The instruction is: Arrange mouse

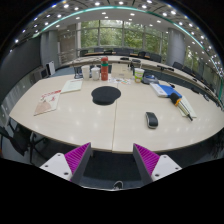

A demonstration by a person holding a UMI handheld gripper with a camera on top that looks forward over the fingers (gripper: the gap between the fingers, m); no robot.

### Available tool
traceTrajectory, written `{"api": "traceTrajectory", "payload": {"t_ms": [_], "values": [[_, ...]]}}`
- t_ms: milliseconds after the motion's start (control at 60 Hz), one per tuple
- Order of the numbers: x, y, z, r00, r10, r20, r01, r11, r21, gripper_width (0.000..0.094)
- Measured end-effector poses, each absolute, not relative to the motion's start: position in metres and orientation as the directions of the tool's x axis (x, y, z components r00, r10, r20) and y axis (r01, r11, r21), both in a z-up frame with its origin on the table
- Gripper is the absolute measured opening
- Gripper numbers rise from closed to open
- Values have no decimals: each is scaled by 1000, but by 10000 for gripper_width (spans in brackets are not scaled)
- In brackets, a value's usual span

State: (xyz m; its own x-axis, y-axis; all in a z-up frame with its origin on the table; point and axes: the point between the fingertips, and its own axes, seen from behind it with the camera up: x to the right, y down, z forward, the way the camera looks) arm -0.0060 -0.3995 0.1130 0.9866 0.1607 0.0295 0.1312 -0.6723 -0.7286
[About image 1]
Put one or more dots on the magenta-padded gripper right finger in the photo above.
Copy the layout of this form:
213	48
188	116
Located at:
163	165

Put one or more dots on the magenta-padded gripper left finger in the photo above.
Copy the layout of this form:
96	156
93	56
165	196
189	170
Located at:
57	164

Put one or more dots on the black computer mouse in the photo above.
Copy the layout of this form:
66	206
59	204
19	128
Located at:
151	120

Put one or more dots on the black mouse pad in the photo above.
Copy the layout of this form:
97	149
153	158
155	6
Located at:
106	95

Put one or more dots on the black office chair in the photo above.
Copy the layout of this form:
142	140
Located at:
18	140

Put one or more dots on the red and white brochure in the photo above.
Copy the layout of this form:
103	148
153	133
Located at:
47	102

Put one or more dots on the white paper sheets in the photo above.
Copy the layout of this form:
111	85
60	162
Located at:
190	108

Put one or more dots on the blue and white book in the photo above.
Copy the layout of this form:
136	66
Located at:
165	90

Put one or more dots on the conference microphone unit blue display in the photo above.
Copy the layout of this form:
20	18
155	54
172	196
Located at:
150	79

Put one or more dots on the green printed paper cup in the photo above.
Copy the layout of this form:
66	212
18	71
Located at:
139	76

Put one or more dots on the white paper cup stack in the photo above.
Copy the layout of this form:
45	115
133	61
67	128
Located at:
85	72

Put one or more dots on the white floor-standing appliance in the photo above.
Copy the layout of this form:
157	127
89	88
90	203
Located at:
51	68

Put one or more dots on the white cardboard box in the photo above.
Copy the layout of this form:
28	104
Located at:
121	71

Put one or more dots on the red bottle with green band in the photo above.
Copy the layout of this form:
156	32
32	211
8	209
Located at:
104	70

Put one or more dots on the dark office chairs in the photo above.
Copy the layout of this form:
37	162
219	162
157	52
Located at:
155	57

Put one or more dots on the long curved conference table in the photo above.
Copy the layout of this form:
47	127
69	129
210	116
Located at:
115	59

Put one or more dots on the ceiling lights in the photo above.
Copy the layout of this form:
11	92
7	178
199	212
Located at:
97	4

